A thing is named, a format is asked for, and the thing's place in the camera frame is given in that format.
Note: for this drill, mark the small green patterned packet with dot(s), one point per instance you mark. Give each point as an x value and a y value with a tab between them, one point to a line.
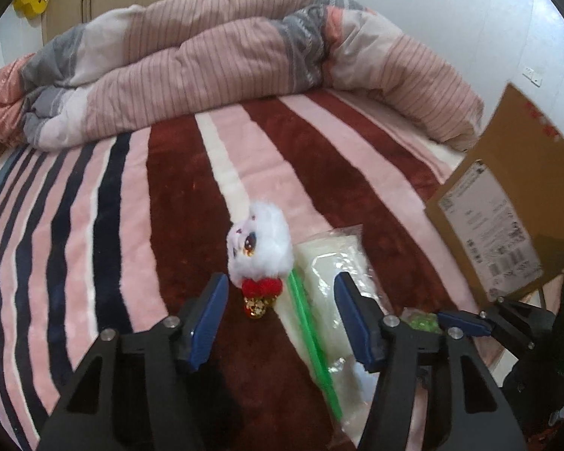
422	322

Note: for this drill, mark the white wall socket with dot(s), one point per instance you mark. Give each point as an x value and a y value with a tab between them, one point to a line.
533	74

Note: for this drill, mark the clear bag with green zipper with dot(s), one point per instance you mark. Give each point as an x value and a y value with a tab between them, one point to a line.
331	310

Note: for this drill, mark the striped fleece blanket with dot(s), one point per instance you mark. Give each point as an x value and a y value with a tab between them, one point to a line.
160	225

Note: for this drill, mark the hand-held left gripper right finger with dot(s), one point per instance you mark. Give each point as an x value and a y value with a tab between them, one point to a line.
353	324

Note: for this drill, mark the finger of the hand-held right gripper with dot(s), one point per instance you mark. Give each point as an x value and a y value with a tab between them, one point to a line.
461	322

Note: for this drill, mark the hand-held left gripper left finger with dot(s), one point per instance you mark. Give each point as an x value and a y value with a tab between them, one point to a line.
207	322

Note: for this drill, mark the brown cardboard box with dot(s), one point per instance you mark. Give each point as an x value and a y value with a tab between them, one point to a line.
507	188

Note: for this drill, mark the white plush toy red pompom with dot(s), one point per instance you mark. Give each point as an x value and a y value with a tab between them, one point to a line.
258	249

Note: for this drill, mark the pink grey striped quilt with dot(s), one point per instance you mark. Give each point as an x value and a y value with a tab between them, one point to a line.
216	65

